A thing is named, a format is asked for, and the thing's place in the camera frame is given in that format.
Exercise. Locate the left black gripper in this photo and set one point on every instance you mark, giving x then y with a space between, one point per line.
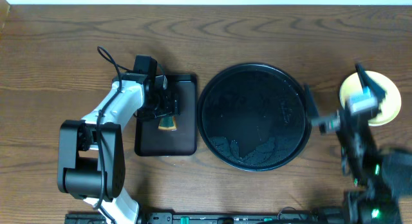
168 105

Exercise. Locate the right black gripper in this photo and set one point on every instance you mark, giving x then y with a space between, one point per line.
373 87

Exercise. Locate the green and yellow sponge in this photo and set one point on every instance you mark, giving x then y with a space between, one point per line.
167 124

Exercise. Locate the yellow plate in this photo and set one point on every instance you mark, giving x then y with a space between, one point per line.
390 106

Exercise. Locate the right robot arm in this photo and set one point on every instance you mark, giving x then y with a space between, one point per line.
384 176

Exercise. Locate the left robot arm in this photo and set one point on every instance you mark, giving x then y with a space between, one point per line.
91 162

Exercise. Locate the black rectangular tray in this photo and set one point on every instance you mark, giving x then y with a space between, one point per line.
150 141

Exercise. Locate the black round tray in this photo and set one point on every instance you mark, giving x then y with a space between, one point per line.
252 116

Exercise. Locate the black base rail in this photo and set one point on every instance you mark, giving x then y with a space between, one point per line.
169 218

